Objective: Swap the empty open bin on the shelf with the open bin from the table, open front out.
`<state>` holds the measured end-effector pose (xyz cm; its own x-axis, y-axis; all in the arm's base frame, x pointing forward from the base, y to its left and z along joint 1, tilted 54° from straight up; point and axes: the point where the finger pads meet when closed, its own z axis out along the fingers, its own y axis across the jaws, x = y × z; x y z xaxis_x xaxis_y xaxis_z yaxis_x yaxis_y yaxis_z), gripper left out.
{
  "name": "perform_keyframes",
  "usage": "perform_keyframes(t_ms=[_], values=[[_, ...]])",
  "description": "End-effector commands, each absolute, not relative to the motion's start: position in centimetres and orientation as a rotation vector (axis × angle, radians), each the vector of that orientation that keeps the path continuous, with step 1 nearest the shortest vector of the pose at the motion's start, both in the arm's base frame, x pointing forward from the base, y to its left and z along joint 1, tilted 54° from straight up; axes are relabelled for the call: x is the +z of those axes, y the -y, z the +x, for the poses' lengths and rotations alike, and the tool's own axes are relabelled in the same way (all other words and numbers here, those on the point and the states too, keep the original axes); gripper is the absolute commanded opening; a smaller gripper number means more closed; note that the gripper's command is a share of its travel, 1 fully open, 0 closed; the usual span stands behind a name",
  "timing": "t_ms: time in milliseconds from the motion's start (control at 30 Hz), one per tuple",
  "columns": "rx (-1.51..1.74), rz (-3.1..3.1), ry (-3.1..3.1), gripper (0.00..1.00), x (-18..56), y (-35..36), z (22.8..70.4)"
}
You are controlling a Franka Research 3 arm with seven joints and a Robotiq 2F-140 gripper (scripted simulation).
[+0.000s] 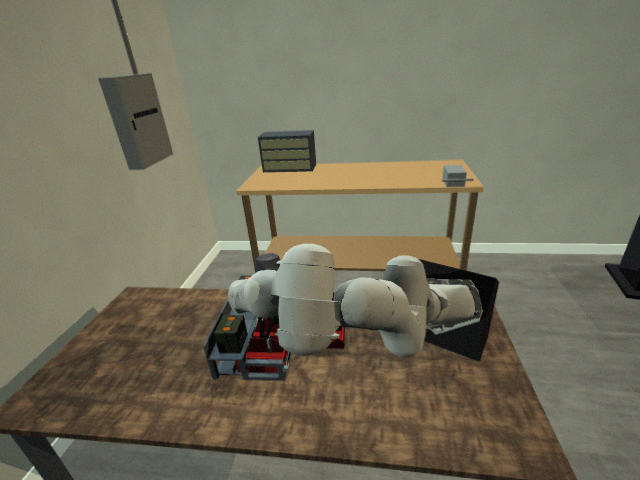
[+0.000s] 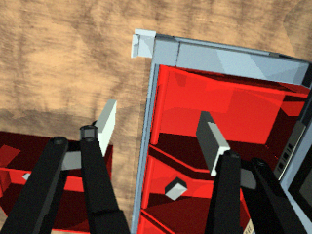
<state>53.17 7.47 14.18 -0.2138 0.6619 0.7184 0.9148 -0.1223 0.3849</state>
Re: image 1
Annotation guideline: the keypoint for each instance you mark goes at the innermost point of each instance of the red bin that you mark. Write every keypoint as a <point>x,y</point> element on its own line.
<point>258,348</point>
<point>337,343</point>
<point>273,330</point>

